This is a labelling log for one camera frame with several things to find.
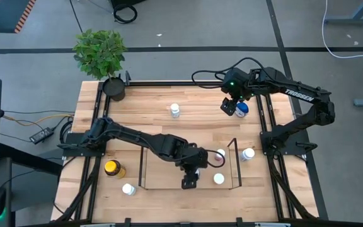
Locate grey metal desk base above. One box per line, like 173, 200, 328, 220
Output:
323, 0, 363, 25

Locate black floor cable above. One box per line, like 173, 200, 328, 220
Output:
69, 0, 84, 33

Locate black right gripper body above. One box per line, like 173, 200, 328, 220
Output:
221, 67, 252, 102

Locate black power adapter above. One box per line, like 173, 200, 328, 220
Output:
29, 127, 55, 145

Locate white floor cable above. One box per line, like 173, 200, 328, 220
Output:
321, 0, 363, 59

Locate dark mat orange striped edges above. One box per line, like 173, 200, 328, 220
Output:
0, 0, 37, 35

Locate yellow-cap amber bottle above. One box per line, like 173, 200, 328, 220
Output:
104, 160, 127, 180

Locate thin black cable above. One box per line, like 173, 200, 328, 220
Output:
2, 109, 75, 115

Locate coiled black cable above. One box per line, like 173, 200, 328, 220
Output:
112, 3, 138, 25

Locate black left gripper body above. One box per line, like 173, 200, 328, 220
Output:
176, 146, 209, 180

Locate black box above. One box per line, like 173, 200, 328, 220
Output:
110, 0, 147, 7

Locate blue-cap white bottle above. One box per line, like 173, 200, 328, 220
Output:
234, 102, 250, 118

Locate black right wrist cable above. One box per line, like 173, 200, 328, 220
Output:
191, 56, 266, 90

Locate green potted plant black pot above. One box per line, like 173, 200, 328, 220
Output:
72, 29, 128, 102

